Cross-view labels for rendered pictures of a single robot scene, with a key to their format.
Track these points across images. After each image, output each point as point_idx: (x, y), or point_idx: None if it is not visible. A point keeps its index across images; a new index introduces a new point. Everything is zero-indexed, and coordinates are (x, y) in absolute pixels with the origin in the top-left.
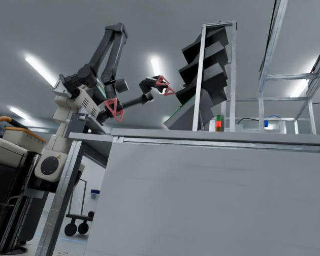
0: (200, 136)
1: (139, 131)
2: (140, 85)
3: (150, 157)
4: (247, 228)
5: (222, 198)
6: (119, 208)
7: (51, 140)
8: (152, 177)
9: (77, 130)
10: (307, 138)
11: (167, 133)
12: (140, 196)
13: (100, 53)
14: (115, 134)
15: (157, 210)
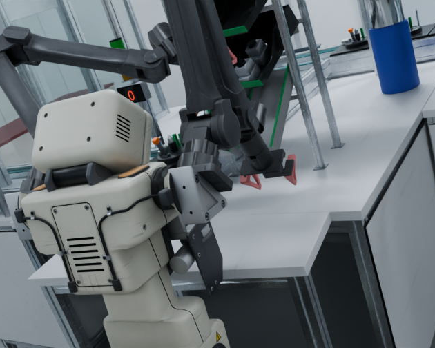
0: (396, 159)
1: (375, 192)
2: (158, 68)
3: (387, 213)
4: (422, 213)
5: (413, 204)
6: (393, 282)
7: (190, 331)
8: (393, 230)
9: (216, 261)
10: (418, 119)
11: (385, 175)
12: (395, 255)
13: (205, 46)
14: (365, 216)
15: (403, 253)
